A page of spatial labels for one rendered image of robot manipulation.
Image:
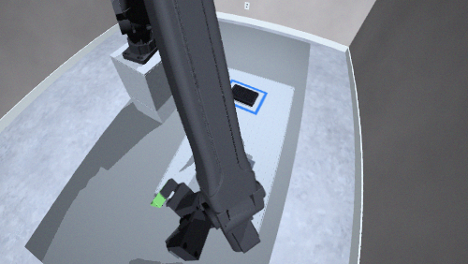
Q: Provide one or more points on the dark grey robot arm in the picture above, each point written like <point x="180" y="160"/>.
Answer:
<point x="190" y="46"/>

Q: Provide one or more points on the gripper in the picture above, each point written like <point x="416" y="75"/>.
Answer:
<point x="180" y="190"/>

